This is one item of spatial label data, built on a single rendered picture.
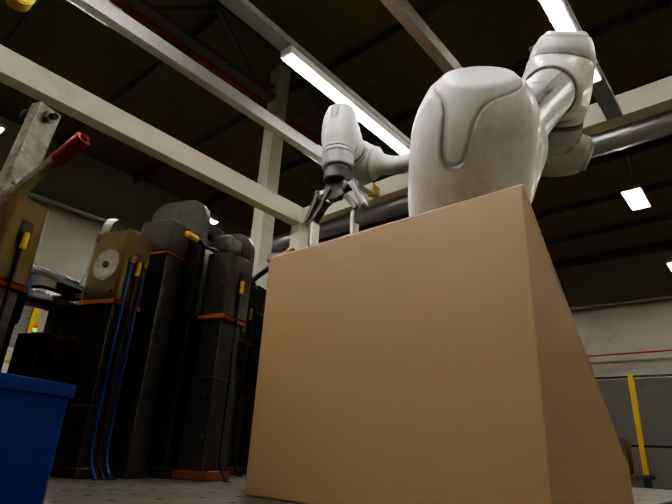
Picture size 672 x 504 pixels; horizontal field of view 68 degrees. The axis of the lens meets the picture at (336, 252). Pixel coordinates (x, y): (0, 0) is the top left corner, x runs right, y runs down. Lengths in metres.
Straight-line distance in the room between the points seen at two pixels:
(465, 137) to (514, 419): 0.31
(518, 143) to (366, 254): 0.22
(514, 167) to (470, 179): 0.05
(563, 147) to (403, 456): 0.90
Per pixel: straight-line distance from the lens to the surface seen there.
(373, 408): 0.53
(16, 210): 0.79
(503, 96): 0.62
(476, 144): 0.61
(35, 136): 0.88
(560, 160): 1.26
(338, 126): 1.43
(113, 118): 4.97
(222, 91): 4.16
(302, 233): 6.01
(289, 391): 0.61
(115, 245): 0.89
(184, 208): 1.01
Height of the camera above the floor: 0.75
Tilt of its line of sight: 22 degrees up
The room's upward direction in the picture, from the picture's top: 3 degrees clockwise
